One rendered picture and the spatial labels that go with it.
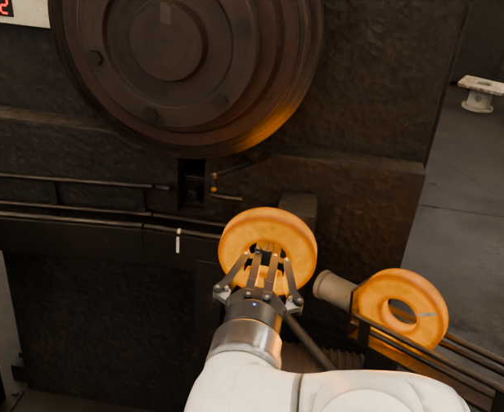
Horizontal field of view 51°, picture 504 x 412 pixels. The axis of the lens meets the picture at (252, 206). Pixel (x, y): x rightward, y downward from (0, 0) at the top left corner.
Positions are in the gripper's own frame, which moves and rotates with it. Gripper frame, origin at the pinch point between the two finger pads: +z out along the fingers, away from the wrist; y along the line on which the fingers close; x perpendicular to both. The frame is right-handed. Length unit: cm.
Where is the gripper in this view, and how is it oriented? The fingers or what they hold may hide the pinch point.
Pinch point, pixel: (269, 244)
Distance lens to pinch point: 84.0
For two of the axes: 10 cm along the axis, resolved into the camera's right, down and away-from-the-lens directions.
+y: 9.9, 1.5, -0.9
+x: 0.8, -8.3, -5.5
